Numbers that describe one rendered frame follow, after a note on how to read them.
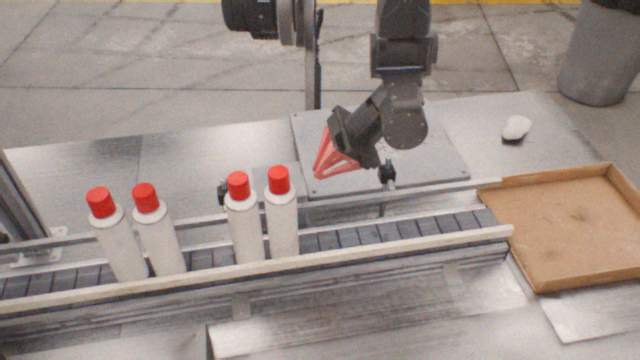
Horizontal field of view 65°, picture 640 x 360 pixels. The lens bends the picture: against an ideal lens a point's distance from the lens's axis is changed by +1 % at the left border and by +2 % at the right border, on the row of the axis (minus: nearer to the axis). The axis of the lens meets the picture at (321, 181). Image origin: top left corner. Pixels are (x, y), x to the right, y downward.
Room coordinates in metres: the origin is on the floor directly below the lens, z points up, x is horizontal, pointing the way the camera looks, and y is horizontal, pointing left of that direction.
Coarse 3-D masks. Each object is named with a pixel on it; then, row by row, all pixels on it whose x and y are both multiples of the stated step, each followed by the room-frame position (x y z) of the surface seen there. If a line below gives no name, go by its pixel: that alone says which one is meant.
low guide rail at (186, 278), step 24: (408, 240) 0.55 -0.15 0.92; (432, 240) 0.55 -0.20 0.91; (456, 240) 0.56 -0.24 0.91; (264, 264) 0.50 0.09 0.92; (288, 264) 0.50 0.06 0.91; (312, 264) 0.51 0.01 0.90; (96, 288) 0.45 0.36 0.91; (120, 288) 0.46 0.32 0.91; (144, 288) 0.46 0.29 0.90; (0, 312) 0.42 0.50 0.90
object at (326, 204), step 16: (384, 192) 0.62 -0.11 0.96; (400, 192) 0.62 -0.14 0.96; (416, 192) 0.62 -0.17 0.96; (432, 192) 0.63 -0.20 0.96; (448, 192) 0.64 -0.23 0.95; (304, 208) 0.59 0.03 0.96; (320, 208) 0.59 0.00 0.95; (176, 224) 0.55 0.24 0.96; (192, 224) 0.55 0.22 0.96; (208, 224) 0.56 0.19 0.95; (32, 240) 0.52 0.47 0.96; (48, 240) 0.52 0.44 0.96; (64, 240) 0.52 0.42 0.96; (80, 240) 0.52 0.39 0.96; (96, 240) 0.52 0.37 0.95
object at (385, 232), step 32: (384, 224) 0.62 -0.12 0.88; (416, 224) 0.62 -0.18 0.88; (448, 224) 0.62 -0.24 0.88; (480, 224) 0.62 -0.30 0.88; (192, 256) 0.54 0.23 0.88; (224, 256) 0.54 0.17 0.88; (384, 256) 0.54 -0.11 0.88; (0, 288) 0.48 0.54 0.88; (32, 288) 0.48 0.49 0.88; (64, 288) 0.48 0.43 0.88; (192, 288) 0.48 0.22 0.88; (0, 320) 0.42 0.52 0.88
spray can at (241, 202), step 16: (240, 176) 0.54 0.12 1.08; (240, 192) 0.52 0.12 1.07; (240, 208) 0.51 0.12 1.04; (256, 208) 0.53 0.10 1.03; (240, 224) 0.51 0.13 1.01; (256, 224) 0.52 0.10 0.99; (240, 240) 0.51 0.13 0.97; (256, 240) 0.52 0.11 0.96; (240, 256) 0.51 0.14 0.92; (256, 256) 0.51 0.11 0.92
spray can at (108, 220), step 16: (96, 192) 0.50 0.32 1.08; (96, 208) 0.48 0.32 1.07; (112, 208) 0.50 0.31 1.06; (96, 224) 0.48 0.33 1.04; (112, 224) 0.48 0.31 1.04; (128, 224) 0.50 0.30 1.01; (112, 240) 0.48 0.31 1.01; (128, 240) 0.49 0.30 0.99; (112, 256) 0.48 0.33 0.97; (128, 256) 0.48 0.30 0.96; (128, 272) 0.48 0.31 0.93; (144, 272) 0.49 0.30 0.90
